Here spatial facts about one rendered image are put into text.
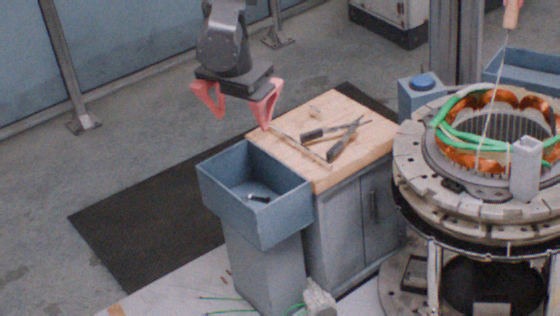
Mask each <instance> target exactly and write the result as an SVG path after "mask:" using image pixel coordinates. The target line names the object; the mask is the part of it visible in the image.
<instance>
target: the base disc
mask: <svg viewBox="0 0 560 316"><path fill-rule="evenodd" d="M424 241H426V240H425V239H424V238H422V237H421V236H419V235H418V234H416V233H415V232H414V231H413V230H412V229H408V230H407V231H406V248H403V249H402V250H401V251H399V252H398V253H396V254H395V255H393V256H392V257H390V258H389V259H387V260H386V261H384V262H383V263H382V264H381V265H380V268H379V272H378V280H377V286H378V296H379V300H380V304H381V307H382V309H383V312H384V314H385V316H422V315H421V314H420V313H418V304H419V303H421V302H422V301H424V300H427V295H422V294H417V293H411V292H407V291H402V290H400V284H401V281H402V278H403V276H404V273H405V267H406V264H407V261H408V259H409V256H410V254H415V255H420V256H426V257H427V251H426V250H425V249H424ZM455 256H459V255H458V254H455V253H452V252H449V251H447V250H445V249H444V266H445V265H446V264H447V263H448V261H449V260H450V259H452V258H453V257H455ZM545 260H546V258H542V259H536V260H533V264H532V266H533V267H534V268H535V270H536V271H537V272H538V273H539V274H540V275H541V267H543V263H545ZM541 277H542V279H543V282H544V286H545V287H546V282H545V280H544V278H543V276H542V275H541ZM543 304H544V298H543V300H542V302H541V304H540V305H539V306H538V308H537V309H536V310H534V311H533V312H532V313H531V314H529V315H527V316H542V312H543ZM443 306H445V307H446V308H448V309H449V310H448V312H446V313H447V314H448V315H449V316H466V315H463V314H462V313H461V312H459V311H457V310H456V309H455V308H453V307H452V306H451V305H450V304H449V303H448V302H447V301H446V299H445V298H444V297H443Z"/></svg>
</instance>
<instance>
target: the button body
mask: <svg viewBox="0 0 560 316"><path fill-rule="evenodd" d="M421 75H428V76H430V77H433V78H434V79H435V80H436V86H435V87H434V88H433V89H431V90H428V91H415V90H412V89H411V88H410V87H409V86H408V81H409V80H411V79H412V78H413V77H414V76H412V77H408V78H404V79H401V80H398V101H399V115H398V126H400V125H401V123H402V122H403V121H404V120H405V119H409V120H413V118H411V114H412V113H414V112H415V111H416V110H418V109H419V108H421V107H423V106H425V107H426V104H428V103H430V102H432V101H435V100H437V99H440V98H441V97H444V96H447V89H446V88H445V86H444V85H443V83H442V82H441V80H440V79H439V78H438V77H436V76H435V74H434V73H433V72H429V73H425V74H421Z"/></svg>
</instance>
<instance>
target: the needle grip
mask: <svg viewBox="0 0 560 316"><path fill-rule="evenodd" d="M518 7H519V0H507V6H506V9H505V15H504V20H503V27H505V28H510V29H514V28H515V27H516V24H517V18H518V13H519V8H518Z"/></svg>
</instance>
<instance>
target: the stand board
mask: <svg viewBox="0 0 560 316"><path fill-rule="evenodd" d="M309 105H311V106H313V107H314V108H316V109H318V110H319V111H321V112H322V120H321V121H319V120H318V119H316V118H313V117H311V116H309V110H308V106H309ZM362 115H364V117H363V118H362V119H361V120H360V122H361V123H362V122H364V121H366V120H369V119H372V121H371V122H369V123H367V124H364V125H363V126H361V127H358V128H357V129H356V130H355V131H356V132H357V138H358V142H357V143H355V142H353V141H351V140H350V139H349V140H348V141H347V143H346V144H345V145H344V149H342V150H341V151H340V152H339V153H338V154H337V155H336V156H335V157H334V158H332V160H331V161H329V162H331V163H332V172H330V171H329V170H327V169H326V168H324V167H323V166H321V165H320V164H318V163H317V162H315V161H314V160H312V159H311V158H309V157H308V156H306V155H305V154H303V153H302V152H301V151H300V150H298V149H295V148H293V147H292V146H290V145H289V144H287V143H286V142H284V141H283V140H281V139H280V138H278V137H277V136H275V135H274V134H272V132H270V131H269V130H266V131H265V132H264V131H262V129H261V127H259V128H257V129H255V130H254V131H252V132H250V133H248V134H246V135H245V136H244V137H245V139H247V138H248V139H250V140H251V141H253V142H254V143H256V144H257V145H259V146H260V147H262V148H263V149H266V150H267V151H269V152H270V153H272V155H274V156H275V157H276V158H278V159H279V160H281V161H282V162H284V163H285V164H287V165H288V166H290V167H291V168H292V169H294V170H295V171H297V172H298V173H300V174H301V175H302V176H303V177H304V178H306V179H309V180H310V182H311V191H312V192H313V193H314V194H315V195H318V194H319V193H321V192H323V191H324V190H326V189H328V188H329V187H331V186H332V185H333V184H335V183H337V182H339V181H340V180H342V179H345V178H347V177H349V176H350V175H352V174H354V173H355V172H357V171H359V170H360V169H362V168H363V167H364V166H366V165H368V164H369V163H371V162H373V161H374V160H376V159H378V158H380V157H381V156H383V155H385V154H386V153H388V152H390V151H391V150H393V146H394V139H395V136H396V134H397V131H398V128H399V126H398V124H396V123H394V122H392V121H390V120H389V119H387V118H385V117H383V116H380V115H378V114H376V113H374V112H372V111H371V110H369V109H367V108H365V107H364V106H363V105H361V104H359V103H357V102H355V101H354V100H352V99H350V98H348V97H346V96H345V95H343V94H341V93H339V92H337V91H336V90H334V89H331V90H330V91H328V92H326V93H324V94H322V95H320V96H318V97H316V98H314V99H312V100H311V101H309V102H307V103H305V104H303V105H302V106H300V107H298V108H296V109H294V110H292V111H291V112H289V113H287V114H285V115H283V116H281V117H279V118H275V119H273V120H272V121H271V124H272V125H273V126H275V127H276V128H278V129H280V130H281V131H283V132H284V133H286V134H287V135H289V136H290V137H292V138H293V139H295V140H296V141H298V142H300V134H302V133H305V132H308V131H311V130H314V129H317V128H320V127H321V128H322V129H324V128H329V127H332V126H337V125H341V124H346V123H350V122H353V121H354V120H355V119H357V118H358V117H361V116H362ZM342 137H343V130H342V131H337V132H335V133H333V134H332V133H329V134H325V135H324V137H322V138H319V139H316V140H313V141H310V142H307V143H304V144H302V145H303V146H305V147H306V148H308V149H311V150H312V151H314V152H315V153H317V154H319V155H320V156H322V157H323V158H325V159H326V151H328V150H329V149H331V148H332V146H333V145H334V144H335V143H336V142H337V141H338V140H341V139H342ZM300 143H301V142H300ZM326 160H327V159H326Z"/></svg>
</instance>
